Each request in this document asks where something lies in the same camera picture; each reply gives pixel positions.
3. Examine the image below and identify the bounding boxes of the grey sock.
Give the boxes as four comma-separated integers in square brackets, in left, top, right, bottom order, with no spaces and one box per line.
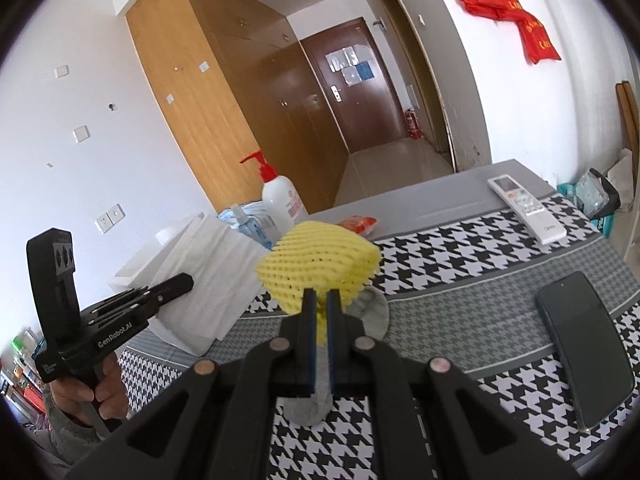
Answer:
[282,286,390,427]

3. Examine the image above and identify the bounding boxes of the red hanging bags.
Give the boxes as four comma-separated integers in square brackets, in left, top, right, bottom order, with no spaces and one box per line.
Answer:
[458,0,561,65]

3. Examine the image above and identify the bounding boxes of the white wall socket pair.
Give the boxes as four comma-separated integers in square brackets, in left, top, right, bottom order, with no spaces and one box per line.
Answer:
[94,204,126,234]

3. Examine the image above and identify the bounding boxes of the white remote control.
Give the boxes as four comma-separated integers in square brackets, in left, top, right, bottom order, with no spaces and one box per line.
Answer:
[487,174,566,245]

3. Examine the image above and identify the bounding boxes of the yellow foam net sleeve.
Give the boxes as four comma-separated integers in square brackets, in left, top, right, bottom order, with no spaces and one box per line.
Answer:
[256,220,381,344]

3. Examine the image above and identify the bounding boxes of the person's left hand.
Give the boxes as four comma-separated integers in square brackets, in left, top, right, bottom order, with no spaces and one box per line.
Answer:
[49,352,129,425]

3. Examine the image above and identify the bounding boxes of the white red pump bottle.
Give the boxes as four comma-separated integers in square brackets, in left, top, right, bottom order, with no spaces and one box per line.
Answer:
[240,151,309,235]

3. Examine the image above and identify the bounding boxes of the small blue spray bottle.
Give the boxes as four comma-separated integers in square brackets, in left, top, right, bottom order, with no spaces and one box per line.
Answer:
[231,204,272,250]

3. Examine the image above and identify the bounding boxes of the wooden wardrobe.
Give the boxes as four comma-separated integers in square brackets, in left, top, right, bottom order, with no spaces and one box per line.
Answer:
[126,0,348,214]

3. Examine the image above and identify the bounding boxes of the white foam box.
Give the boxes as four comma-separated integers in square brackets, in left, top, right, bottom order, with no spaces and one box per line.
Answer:
[108,212,205,292]

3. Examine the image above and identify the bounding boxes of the wooden boards leaning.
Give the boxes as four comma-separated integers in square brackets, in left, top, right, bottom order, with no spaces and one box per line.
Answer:
[615,81,639,154]

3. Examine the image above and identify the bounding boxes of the black bag with packets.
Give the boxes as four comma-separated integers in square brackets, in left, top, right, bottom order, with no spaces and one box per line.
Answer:
[556,168,622,237]

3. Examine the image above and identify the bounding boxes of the dark brown entrance door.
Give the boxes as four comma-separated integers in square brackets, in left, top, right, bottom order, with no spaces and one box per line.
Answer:
[302,18,407,154]

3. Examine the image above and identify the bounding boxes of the dark green smartphone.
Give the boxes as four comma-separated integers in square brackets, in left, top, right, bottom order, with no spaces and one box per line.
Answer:
[535,272,636,432]

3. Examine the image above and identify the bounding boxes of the white wall switch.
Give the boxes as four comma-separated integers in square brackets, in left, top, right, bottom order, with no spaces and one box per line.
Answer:
[73,126,90,143]

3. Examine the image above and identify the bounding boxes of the red snack packet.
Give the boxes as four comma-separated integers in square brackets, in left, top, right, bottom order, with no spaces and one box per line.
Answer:
[338,216,378,236]

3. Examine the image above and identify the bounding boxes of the houndstooth table cloth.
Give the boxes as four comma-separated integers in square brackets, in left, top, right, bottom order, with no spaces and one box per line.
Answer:
[119,162,639,479]

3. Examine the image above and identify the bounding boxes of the red fire extinguisher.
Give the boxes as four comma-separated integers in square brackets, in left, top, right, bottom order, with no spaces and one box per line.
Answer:
[405,110,423,140]

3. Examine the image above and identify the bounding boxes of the side door frame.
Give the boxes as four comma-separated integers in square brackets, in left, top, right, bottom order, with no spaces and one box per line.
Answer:
[380,0,458,172]

